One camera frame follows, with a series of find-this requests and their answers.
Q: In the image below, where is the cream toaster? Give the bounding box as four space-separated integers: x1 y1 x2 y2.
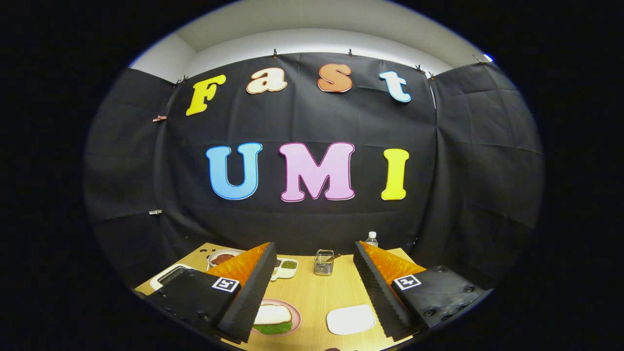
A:
149 263 195 292

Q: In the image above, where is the toasted bread slice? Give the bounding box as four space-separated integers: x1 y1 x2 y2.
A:
253 304 293 326

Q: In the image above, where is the pink plate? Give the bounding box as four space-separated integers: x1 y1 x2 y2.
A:
251 298 302 337

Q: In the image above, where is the square white plate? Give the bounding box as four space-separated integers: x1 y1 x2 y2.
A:
326 304 377 335

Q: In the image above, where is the divided white bean dish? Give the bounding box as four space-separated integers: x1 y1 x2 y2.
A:
271 257 299 282

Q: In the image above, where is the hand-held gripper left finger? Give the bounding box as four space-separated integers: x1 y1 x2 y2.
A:
146 242 277 344

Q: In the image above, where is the round white plate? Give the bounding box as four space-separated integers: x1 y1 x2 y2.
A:
207 248 245 269

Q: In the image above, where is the black backdrop cloth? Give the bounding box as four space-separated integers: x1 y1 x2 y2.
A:
83 52 544 293

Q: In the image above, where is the metal utensil holder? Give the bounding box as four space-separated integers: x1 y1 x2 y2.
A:
314 249 335 276

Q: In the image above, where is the green lettuce leaf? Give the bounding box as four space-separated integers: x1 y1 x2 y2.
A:
253 320 294 335

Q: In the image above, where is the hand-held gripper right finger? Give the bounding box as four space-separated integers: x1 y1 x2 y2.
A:
353 241 493 342

